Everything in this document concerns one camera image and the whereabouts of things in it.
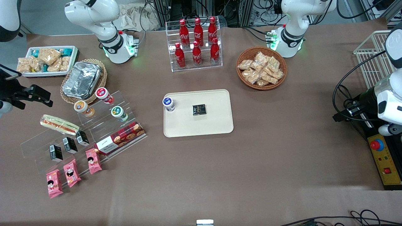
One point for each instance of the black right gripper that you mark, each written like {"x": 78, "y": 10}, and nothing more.
{"x": 8, "y": 88}

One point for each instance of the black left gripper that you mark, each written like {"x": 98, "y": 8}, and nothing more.
{"x": 366, "y": 100}

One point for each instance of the triangle sandwich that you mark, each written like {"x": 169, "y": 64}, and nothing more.
{"x": 59, "y": 124}

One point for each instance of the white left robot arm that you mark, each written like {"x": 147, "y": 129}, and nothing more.
{"x": 295, "y": 18}

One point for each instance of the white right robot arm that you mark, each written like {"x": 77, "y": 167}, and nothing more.
{"x": 94, "y": 15}

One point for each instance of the beige plastic serving tray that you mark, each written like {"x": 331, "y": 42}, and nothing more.
{"x": 213, "y": 122}

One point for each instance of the clear wrapped granola snack packet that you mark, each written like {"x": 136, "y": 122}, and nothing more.
{"x": 65, "y": 63}
{"x": 49, "y": 55}
{"x": 36, "y": 64}
{"x": 23, "y": 65}
{"x": 55, "y": 66}

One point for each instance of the red emergency stop button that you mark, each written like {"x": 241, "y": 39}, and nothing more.
{"x": 377, "y": 144}

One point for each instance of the teal snack packet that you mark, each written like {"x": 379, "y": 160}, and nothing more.
{"x": 35, "y": 53}
{"x": 66, "y": 51}

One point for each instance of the clear acrylic stepped display stand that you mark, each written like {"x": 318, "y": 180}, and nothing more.
{"x": 37, "y": 144}

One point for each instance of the orange lid yogurt cup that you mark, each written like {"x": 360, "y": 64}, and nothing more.
{"x": 83, "y": 107}

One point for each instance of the silver foil container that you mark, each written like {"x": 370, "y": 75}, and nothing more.
{"x": 81, "y": 80}

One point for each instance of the white rectangular plastic bin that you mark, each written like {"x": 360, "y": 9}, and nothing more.
{"x": 73, "y": 58}

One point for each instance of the small black carton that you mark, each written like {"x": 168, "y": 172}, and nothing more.
{"x": 82, "y": 137}
{"x": 69, "y": 144}
{"x": 56, "y": 153}

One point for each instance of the yellow emergency stop control box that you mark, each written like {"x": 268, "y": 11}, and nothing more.
{"x": 388, "y": 160}

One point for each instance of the red lid yogurt cup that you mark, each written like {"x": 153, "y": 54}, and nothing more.
{"x": 103, "y": 95}

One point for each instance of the shallow tan wicker basket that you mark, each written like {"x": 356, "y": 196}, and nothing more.
{"x": 102, "y": 78}

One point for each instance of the clear wrapped rice cracker packet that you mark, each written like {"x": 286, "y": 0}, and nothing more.
{"x": 261, "y": 58}
{"x": 257, "y": 67}
{"x": 262, "y": 83}
{"x": 269, "y": 78}
{"x": 245, "y": 64}
{"x": 274, "y": 63}
{"x": 277, "y": 74}
{"x": 247, "y": 73}
{"x": 253, "y": 78}

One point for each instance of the pink snack packet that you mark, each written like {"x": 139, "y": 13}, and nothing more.
{"x": 93, "y": 160}
{"x": 72, "y": 172}
{"x": 54, "y": 183}

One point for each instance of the green lid yogurt cup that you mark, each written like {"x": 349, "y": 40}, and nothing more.
{"x": 119, "y": 113}

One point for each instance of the red plaid cookie box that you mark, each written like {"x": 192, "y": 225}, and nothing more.
{"x": 121, "y": 138}

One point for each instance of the white left base connector block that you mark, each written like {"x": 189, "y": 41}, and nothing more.
{"x": 272, "y": 39}

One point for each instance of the white base connector block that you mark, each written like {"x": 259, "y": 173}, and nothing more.
{"x": 132, "y": 44}
{"x": 272, "y": 39}

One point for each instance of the white right base connector block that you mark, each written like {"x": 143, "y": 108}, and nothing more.
{"x": 132, "y": 44}

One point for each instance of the round brown wicker basket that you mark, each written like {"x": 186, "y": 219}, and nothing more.
{"x": 241, "y": 56}

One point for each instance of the crumpled beige paper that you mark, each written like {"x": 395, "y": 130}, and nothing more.
{"x": 132, "y": 17}

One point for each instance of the blue lid yogurt cup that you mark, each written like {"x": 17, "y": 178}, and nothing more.
{"x": 168, "y": 103}

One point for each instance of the red cola bottle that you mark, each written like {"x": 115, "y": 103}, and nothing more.
{"x": 183, "y": 31}
{"x": 214, "y": 52}
{"x": 179, "y": 56}
{"x": 212, "y": 29}
{"x": 197, "y": 55}
{"x": 198, "y": 29}

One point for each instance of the small black chocolate box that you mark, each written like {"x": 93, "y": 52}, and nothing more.
{"x": 198, "y": 109}

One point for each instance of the clear acrylic bottle rack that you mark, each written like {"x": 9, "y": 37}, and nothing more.
{"x": 196, "y": 67}

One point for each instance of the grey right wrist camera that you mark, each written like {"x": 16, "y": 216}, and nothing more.
{"x": 4, "y": 107}

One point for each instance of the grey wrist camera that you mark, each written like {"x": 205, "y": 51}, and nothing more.
{"x": 4, "y": 107}
{"x": 389, "y": 129}

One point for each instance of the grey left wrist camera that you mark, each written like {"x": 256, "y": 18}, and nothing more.
{"x": 389, "y": 129}

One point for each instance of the silver metal bracket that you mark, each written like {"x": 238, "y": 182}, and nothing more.
{"x": 204, "y": 223}

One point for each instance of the aluminium frame rack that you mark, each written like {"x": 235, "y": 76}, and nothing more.
{"x": 188, "y": 9}

